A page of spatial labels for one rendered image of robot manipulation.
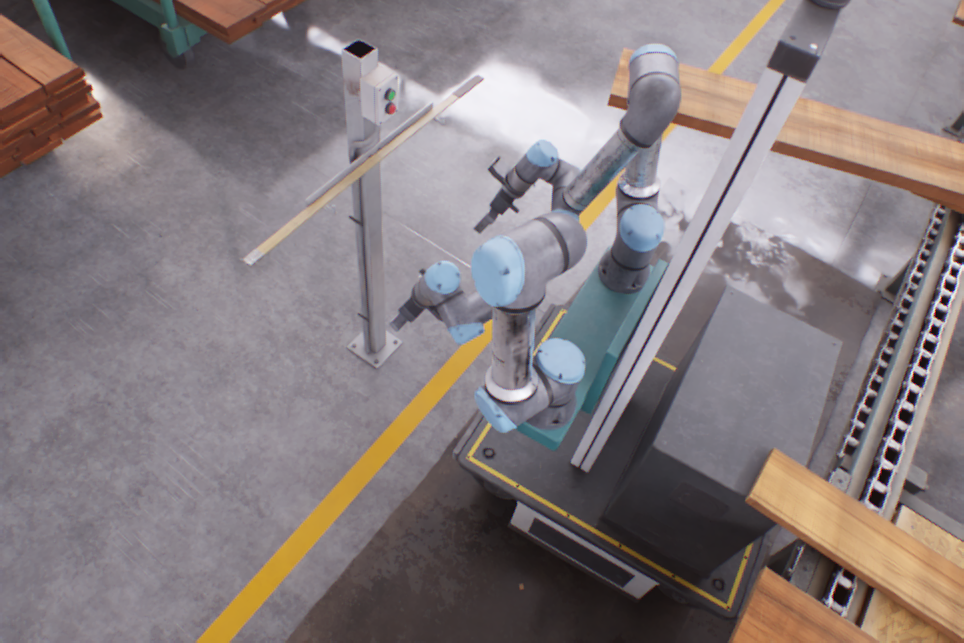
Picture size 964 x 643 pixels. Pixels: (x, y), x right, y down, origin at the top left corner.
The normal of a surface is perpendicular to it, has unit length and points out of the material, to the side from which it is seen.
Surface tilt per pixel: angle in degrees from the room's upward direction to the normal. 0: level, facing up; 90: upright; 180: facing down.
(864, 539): 0
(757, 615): 0
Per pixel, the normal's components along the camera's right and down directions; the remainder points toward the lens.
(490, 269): -0.79, 0.33
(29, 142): 0.82, 0.52
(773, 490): 0.11, -0.58
